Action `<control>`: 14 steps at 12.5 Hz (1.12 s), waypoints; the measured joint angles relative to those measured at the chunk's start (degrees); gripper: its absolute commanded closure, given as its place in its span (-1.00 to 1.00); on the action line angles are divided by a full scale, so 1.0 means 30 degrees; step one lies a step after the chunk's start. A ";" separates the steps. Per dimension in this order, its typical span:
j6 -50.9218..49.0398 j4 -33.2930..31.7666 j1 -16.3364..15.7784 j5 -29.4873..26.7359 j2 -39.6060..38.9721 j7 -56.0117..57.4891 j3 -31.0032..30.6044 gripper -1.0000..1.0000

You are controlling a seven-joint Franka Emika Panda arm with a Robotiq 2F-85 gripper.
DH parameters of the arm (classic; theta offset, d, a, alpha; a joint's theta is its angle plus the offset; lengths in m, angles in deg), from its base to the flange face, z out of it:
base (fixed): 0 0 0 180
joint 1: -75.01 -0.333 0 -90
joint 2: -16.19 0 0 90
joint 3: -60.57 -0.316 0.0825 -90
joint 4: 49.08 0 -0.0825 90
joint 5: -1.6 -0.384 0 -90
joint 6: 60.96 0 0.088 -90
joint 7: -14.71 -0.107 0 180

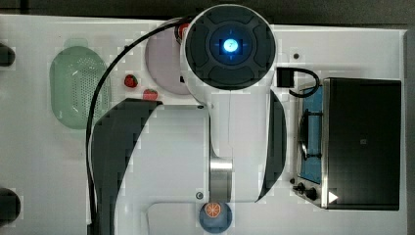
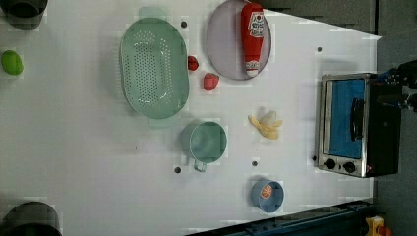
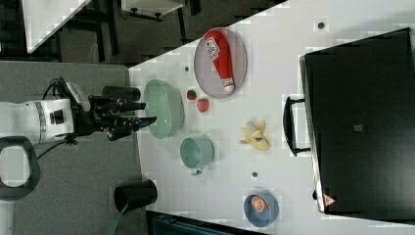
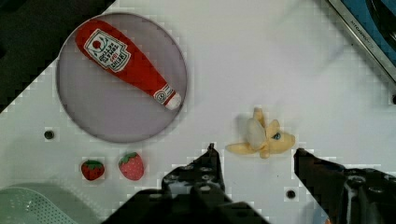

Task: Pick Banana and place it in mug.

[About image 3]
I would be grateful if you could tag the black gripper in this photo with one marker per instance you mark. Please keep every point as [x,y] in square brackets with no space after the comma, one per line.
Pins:
[105,115]

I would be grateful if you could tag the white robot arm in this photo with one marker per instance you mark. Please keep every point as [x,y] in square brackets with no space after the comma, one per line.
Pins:
[62,121]

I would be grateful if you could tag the light green mug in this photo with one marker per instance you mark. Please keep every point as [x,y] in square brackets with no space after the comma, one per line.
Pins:
[196,153]

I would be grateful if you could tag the green perforated colander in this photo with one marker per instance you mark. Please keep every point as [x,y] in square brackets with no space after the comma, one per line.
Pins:
[164,102]

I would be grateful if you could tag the small red toy strawberry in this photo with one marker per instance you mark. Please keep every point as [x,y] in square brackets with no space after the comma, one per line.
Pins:
[191,95]

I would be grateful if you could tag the large red toy strawberry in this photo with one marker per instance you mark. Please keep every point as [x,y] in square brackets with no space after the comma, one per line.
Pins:
[203,105]

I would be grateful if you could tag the grey round plate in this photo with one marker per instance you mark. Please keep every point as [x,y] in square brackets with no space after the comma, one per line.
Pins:
[206,74]

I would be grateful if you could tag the white cabinet on wheels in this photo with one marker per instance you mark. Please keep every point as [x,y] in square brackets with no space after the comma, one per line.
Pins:
[150,9]

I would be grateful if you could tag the red ketchup bottle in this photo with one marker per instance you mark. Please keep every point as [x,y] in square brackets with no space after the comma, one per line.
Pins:
[218,50]

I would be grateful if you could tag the orange slice toy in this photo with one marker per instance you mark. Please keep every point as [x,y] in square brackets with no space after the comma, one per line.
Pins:
[259,204]

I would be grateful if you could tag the blue bowl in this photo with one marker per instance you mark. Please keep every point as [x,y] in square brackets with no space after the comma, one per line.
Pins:
[265,217]

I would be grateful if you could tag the black toaster oven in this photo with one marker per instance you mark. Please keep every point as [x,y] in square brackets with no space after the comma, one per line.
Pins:
[359,109]

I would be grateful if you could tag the black cylinder post upper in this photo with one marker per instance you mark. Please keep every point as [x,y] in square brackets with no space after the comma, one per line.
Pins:
[126,93]

